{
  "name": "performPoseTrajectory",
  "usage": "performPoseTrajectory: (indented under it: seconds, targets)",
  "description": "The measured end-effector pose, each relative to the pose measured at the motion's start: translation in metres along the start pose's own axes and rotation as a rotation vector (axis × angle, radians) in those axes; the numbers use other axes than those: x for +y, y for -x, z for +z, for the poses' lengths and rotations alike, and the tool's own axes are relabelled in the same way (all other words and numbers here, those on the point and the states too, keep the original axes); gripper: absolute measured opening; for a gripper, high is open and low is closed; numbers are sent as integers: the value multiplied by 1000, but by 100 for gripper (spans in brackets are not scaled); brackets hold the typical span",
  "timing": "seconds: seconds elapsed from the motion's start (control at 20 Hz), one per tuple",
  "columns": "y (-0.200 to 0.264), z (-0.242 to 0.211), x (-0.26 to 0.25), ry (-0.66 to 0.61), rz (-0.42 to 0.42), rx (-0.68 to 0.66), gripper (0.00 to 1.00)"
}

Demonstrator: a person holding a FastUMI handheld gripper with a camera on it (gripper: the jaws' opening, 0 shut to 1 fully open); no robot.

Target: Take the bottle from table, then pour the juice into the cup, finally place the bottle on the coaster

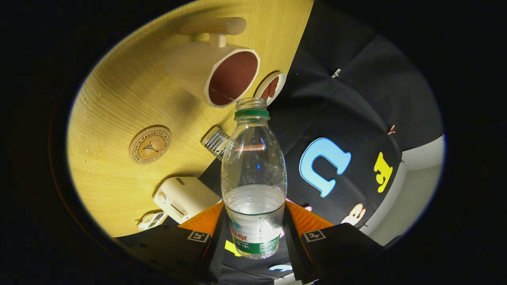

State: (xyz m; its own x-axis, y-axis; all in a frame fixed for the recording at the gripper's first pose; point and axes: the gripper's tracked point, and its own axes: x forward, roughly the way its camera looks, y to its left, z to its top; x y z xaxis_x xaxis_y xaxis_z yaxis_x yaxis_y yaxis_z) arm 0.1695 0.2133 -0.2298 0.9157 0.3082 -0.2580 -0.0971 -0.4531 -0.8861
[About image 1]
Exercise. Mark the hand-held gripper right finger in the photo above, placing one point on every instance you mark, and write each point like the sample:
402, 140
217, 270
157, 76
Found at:
295, 253

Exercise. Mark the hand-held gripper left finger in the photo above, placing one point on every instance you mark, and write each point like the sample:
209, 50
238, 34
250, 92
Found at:
217, 253

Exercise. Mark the clear plastic juice bottle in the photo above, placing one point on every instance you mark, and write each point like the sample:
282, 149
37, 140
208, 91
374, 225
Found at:
253, 206

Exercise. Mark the round cork coaster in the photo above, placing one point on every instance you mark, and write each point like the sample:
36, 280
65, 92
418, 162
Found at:
150, 145

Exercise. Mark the cream toaster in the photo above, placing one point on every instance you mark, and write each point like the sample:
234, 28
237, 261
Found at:
190, 198

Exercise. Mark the white divided bean dish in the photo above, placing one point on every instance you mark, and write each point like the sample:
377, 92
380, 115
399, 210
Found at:
152, 221

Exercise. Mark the ribbed clear glass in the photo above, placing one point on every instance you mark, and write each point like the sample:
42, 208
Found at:
214, 141

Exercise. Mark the pink cloth clip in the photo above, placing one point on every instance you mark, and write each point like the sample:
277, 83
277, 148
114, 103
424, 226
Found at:
391, 129

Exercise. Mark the brown food piece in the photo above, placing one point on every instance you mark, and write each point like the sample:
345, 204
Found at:
274, 84
266, 93

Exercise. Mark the wooden table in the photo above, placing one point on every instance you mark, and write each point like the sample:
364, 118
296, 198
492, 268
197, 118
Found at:
119, 111

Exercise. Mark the oval white plate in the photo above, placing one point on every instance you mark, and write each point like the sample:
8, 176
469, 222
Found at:
282, 79

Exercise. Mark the silver cloth clip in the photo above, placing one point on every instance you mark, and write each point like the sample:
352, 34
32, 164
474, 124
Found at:
336, 73

